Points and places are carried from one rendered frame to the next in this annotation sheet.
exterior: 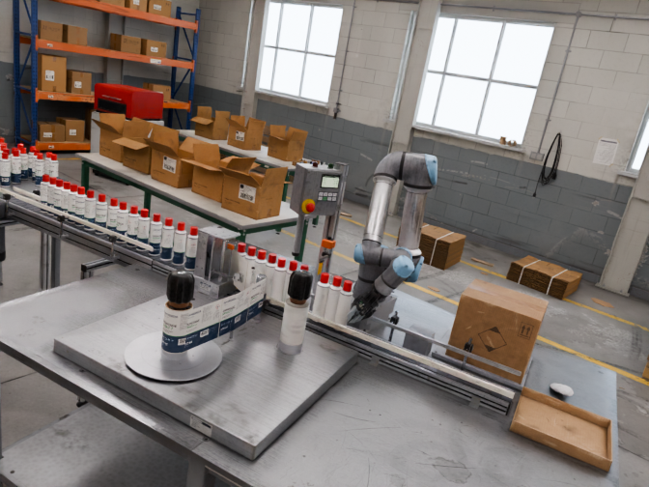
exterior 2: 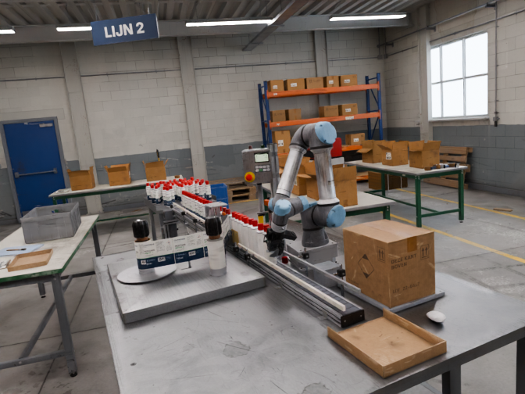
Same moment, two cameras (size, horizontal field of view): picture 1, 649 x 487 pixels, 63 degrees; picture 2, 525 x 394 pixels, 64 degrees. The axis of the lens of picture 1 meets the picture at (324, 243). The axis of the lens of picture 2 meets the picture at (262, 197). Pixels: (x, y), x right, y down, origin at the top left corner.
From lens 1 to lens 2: 154 cm
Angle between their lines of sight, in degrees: 41
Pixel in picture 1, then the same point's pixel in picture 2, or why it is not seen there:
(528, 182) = not seen: outside the picture
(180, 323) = (139, 250)
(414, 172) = (309, 137)
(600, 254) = not seen: outside the picture
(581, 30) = not seen: outside the picture
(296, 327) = (212, 255)
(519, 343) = (380, 267)
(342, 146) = (507, 149)
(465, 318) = (348, 249)
